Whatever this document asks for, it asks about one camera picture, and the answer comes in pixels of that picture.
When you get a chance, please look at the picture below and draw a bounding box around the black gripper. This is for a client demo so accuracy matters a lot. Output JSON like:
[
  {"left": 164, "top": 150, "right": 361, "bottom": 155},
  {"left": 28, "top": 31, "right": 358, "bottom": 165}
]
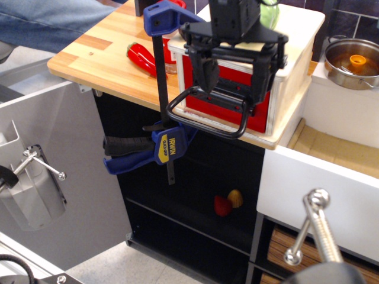
[{"left": 180, "top": 1, "right": 288, "bottom": 105}]

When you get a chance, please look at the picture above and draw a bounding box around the red front wooden drawer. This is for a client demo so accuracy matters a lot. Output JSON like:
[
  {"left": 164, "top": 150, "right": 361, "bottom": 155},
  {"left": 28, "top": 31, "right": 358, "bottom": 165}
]
[{"left": 182, "top": 56, "right": 270, "bottom": 133}]

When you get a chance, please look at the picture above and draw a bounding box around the black metal drawer handle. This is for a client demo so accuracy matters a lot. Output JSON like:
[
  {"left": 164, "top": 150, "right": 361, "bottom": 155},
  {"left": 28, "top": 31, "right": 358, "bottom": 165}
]
[{"left": 166, "top": 74, "right": 256, "bottom": 139}]

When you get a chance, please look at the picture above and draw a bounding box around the plywood box housing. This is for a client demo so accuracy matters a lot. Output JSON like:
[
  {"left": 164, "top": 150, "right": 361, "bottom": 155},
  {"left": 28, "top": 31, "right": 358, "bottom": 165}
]
[{"left": 168, "top": 4, "right": 325, "bottom": 141}]

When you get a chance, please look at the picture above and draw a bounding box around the green toy cabbage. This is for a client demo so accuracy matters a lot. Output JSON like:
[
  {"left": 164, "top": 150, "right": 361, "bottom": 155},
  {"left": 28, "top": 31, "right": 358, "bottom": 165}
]
[{"left": 260, "top": 0, "right": 280, "bottom": 30}]

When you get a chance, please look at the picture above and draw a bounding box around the blue Irwin bar clamp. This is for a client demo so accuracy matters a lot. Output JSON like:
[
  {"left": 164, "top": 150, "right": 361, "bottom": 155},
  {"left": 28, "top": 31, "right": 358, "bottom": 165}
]
[{"left": 103, "top": 1, "right": 202, "bottom": 185}]

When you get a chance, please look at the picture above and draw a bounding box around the red toy pepper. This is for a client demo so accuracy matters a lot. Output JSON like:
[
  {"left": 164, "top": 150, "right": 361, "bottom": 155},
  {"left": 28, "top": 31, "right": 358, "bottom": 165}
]
[{"left": 126, "top": 42, "right": 157, "bottom": 78}]

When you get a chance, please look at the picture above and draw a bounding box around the black object top edge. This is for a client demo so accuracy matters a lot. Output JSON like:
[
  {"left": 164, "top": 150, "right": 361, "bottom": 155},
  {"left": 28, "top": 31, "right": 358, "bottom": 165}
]
[{"left": 134, "top": 0, "right": 156, "bottom": 17}]

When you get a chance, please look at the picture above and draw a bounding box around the steel cooking pot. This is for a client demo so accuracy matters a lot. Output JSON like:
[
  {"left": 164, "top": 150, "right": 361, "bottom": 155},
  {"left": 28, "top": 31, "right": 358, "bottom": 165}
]
[{"left": 324, "top": 38, "right": 378, "bottom": 91}]

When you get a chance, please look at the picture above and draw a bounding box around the orange toy in pot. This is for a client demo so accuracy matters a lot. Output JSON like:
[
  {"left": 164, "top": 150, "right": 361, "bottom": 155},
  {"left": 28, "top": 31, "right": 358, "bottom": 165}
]
[{"left": 349, "top": 54, "right": 367, "bottom": 68}]

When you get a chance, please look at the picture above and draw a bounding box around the white toy sink unit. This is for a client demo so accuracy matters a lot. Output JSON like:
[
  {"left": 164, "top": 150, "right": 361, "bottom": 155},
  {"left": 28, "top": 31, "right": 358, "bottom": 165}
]
[{"left": 257, "top": 63, "right": 378, "bottom": 262}]

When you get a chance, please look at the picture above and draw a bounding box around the yellow toy fruit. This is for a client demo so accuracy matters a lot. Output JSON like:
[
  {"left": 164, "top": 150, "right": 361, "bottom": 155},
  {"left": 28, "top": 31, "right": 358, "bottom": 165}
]
[{"left": 227, "top": 189, "right": 243, "bottom": 208}]

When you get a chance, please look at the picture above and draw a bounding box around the red toy strawberry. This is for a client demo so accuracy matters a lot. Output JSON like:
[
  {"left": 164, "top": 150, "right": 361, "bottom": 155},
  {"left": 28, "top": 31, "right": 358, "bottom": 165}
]
[{"left": 214, "top": 195, "right": 233, "bottom": 217}]

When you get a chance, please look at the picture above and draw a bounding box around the steel clamp screw right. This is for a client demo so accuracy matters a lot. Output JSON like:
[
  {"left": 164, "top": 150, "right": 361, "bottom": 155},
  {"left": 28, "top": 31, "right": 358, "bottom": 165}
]
[{"left": 284, "top": 188, "right": 343, "bottom": 266}]

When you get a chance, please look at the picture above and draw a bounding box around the steel clamp screw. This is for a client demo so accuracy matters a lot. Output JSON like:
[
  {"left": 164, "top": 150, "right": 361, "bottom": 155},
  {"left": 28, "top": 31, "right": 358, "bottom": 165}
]
[
  {"left": 284, "top": 188, "right": 343, "bottom": 266},
  {"left": 0, "top": 149, "right": 67, "bottom": 195}
]

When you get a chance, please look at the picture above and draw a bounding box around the black cabinet shelf unit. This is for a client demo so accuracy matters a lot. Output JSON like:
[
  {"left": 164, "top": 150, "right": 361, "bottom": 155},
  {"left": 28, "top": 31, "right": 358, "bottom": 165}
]
[{"left": 93, "top": 90, "right": 266, "bottom": 284}]

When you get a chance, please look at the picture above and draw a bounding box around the grey cabinet door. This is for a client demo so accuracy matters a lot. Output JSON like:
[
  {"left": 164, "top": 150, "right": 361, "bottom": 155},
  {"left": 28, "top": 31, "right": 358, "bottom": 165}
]
[{"left": 1, "top": 82, "right": 130, "bottom": 269}]

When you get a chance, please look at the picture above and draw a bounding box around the blue jeans leg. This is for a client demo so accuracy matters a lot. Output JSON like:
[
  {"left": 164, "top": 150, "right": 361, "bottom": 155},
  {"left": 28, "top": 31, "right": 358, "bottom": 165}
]
[{"left": 1, "top": 1, "right": 118, "bottom": 53}]

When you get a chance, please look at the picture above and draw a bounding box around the steel clamp screw left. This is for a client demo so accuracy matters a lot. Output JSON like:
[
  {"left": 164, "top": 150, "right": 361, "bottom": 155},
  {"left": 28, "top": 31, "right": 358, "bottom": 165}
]
[{"left": 0, "top": 149, "right": 67, "bottom": 195}]

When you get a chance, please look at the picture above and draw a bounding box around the black cable bottom left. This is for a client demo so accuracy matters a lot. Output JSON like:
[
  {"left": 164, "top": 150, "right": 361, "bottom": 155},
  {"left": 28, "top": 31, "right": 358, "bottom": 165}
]
[{"left": 0, "top": 253, "right": 36, "bottom": 284}]

